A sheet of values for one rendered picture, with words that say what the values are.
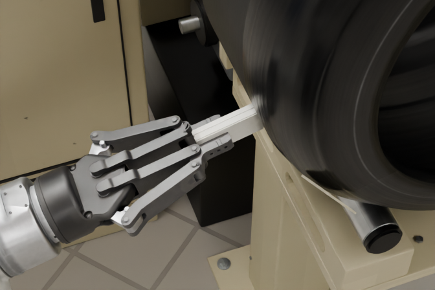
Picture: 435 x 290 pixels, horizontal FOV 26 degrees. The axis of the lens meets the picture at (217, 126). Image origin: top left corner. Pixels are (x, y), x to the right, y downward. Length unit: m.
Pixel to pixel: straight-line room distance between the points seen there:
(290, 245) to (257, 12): 0.99
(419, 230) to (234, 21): 0.44
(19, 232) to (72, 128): 0.89
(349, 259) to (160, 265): 1.04
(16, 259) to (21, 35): 0.72
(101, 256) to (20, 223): 1.18
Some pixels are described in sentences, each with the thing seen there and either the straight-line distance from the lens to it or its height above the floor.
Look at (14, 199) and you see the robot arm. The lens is 0.95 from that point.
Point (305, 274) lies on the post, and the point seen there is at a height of 0.18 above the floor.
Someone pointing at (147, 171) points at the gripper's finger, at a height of 1.02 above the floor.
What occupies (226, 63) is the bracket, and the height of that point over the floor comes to 0.87.
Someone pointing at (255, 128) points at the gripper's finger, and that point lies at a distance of 0.97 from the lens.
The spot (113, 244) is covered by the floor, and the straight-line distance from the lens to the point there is 2.12.
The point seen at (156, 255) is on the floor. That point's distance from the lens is 2.10.
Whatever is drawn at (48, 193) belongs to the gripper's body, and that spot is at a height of 1.02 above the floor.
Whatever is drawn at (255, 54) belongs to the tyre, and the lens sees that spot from 0.83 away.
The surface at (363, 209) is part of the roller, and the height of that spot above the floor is 0.92.
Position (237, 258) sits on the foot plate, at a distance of 2.08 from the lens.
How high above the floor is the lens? 1.78
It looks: 50 degrees down
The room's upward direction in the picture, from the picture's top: straight up
